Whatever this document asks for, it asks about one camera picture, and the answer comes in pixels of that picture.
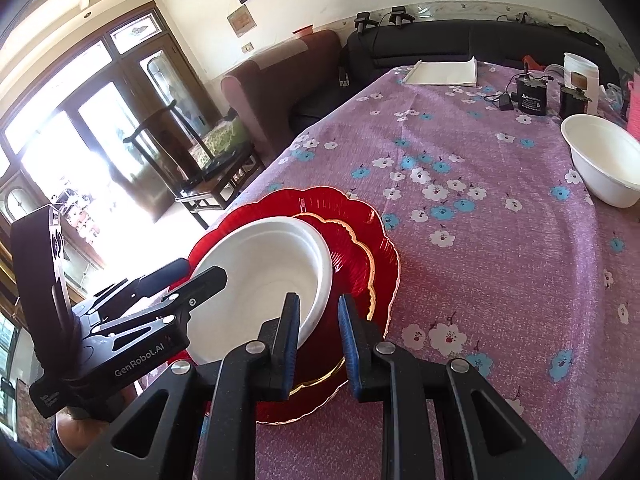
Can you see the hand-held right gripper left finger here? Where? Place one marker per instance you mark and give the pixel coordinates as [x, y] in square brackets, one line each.
[292, 355]

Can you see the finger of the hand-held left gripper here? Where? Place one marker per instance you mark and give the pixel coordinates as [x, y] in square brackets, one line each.
[165, 272]
[200, 285]

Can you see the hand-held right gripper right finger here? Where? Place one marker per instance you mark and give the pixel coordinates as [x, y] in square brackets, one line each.
[347, 345]

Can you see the white bowl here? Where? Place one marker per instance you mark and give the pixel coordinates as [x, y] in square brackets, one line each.
[260, 270]
[600, 160]

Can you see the small red gold-rimmed plate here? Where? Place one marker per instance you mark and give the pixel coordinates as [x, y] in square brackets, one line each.
[350, 270]

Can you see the large red scalloped plate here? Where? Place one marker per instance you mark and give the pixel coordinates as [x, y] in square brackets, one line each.
[380, 255]

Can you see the person's left forearm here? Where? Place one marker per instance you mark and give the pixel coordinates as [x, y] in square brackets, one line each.
[70, 435]

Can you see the wooden cabinet with arched glass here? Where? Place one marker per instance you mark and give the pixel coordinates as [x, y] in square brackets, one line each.
[20, 200]

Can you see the dark wooden chair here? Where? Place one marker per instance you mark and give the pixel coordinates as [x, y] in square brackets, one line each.
[200, 185]

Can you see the green patterned cushion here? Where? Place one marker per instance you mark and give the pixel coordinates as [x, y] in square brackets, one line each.
[222, 137]

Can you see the purple floral tablecloth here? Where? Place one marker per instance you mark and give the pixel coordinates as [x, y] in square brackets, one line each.
[500, 285]

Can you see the brown armchair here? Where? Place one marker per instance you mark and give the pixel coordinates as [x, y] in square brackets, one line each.
[280, 85]

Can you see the wooden glass door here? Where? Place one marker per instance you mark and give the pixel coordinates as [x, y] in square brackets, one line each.
[125, 60]

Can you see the white folded paper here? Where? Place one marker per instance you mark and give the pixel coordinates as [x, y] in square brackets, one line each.
[442, 72]

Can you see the black round jar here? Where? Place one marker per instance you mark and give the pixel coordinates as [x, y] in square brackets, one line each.
[531, 97]

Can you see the black tracker device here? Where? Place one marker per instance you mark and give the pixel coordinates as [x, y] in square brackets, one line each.
[400, 15]
[365, 22]

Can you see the black leather sofa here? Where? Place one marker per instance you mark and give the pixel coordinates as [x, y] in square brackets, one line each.
[440, 40]

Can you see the black jar with brown lid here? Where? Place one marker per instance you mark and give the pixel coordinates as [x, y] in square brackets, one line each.
[574, 102]

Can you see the red cloth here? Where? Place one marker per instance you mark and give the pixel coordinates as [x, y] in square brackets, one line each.
[531, 62]

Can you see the white plastic container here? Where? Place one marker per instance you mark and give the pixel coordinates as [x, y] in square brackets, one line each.
[582, 62]

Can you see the pink knitted sleeve bottle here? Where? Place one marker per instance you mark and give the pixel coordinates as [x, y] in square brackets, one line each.
[634, 110]

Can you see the small wall frame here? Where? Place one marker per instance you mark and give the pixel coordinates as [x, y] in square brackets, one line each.
[239, 20]

